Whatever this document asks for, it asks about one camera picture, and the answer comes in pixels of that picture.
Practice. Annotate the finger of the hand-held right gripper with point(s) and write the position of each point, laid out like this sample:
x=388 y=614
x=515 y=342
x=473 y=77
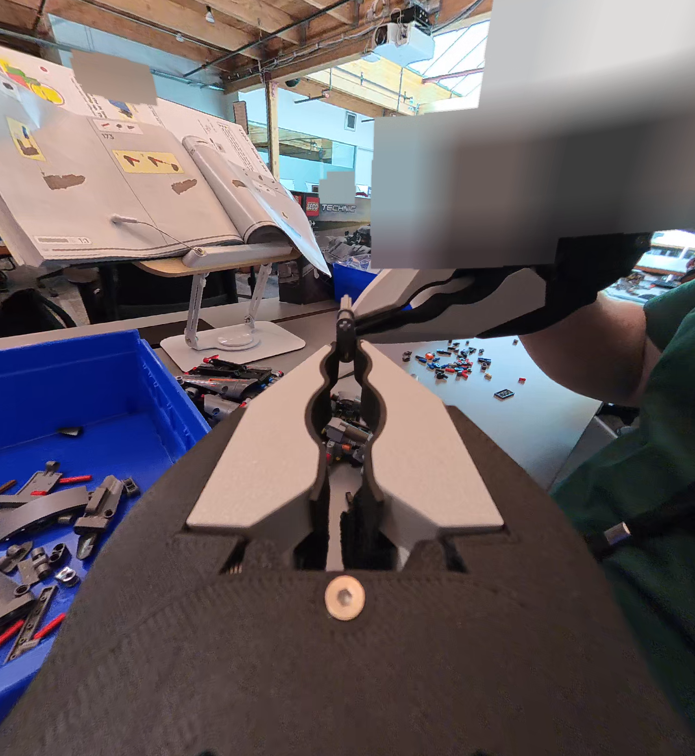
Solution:
x=501 y=301
x=406 y=286

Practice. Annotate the person's right forearm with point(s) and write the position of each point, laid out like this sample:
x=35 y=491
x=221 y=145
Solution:
x=589 y=360

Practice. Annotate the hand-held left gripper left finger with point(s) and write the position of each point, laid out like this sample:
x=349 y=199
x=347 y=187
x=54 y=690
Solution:
x=253 y=466

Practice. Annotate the black lego pin connector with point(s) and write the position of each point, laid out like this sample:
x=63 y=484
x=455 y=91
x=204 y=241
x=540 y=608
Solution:
x=346 y=334

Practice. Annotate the pile of lego pieces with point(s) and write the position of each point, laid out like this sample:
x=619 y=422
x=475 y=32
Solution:
x=46 y=508

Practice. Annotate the small blue bin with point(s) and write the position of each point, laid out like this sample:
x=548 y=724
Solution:
x=350 y=283

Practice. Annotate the lego instruction booklet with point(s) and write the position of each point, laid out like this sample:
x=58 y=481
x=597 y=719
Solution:
x=117 y=195

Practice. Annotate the scatter of small lego pins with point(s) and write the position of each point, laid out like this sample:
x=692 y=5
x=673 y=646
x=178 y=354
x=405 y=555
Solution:
x=454 y=363

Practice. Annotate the person's green shirt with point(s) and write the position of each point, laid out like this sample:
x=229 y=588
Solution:
x=666 y=443

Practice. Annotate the blue plastic bin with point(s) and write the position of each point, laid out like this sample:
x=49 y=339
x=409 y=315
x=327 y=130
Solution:
x=117 y=384

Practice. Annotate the black lego set box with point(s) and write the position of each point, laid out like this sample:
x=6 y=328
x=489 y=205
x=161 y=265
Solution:
x=330 y=212

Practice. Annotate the white book stand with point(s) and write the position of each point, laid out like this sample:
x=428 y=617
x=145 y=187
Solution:
x=235 y=345

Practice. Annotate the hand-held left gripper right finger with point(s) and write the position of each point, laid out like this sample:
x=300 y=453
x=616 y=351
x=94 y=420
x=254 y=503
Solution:
x=436 y=466

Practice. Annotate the partly built lego car model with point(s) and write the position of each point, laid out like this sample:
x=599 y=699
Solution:
x=229 y=384

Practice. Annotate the black square lego tile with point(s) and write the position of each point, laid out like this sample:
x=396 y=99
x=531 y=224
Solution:
x=504 y=394

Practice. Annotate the white ceiling projector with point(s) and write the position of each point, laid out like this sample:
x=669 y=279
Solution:
x=403 y=44

